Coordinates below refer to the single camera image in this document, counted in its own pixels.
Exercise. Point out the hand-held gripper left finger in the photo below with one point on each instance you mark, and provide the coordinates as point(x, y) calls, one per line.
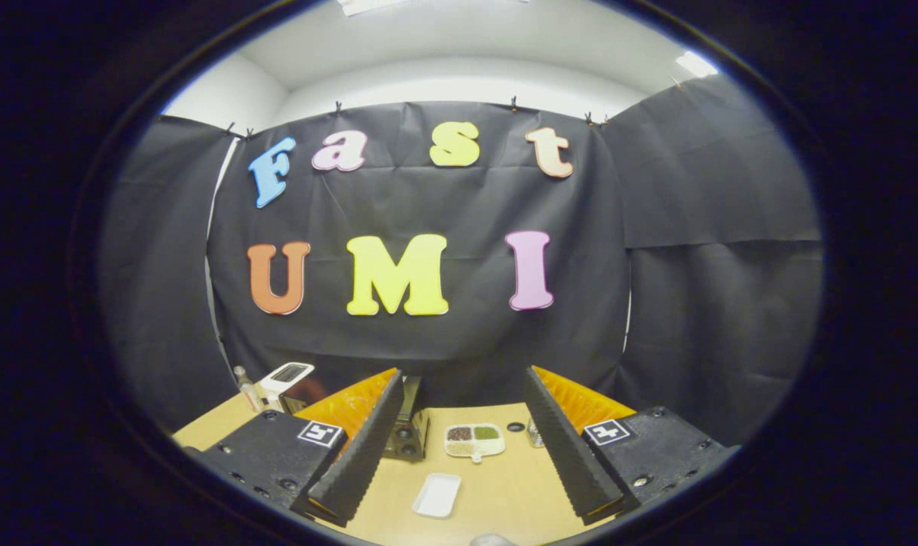
point(368, 447)

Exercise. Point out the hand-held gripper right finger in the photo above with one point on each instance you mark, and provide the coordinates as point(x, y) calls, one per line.
point(568, 455)

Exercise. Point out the black toaster oven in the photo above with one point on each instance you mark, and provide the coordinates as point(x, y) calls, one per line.
point(407, 440)

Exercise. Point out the white rectangular tray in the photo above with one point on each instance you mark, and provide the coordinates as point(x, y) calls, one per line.
point(437, 495)

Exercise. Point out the white divided plate with beans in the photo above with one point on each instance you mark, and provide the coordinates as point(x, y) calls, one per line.
point(474, 441)

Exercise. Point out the clear plastic bottle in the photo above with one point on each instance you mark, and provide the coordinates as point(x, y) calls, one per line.
point(248, 393)

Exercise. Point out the ceiling light panel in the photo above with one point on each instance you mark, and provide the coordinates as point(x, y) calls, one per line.
point(696, 64)

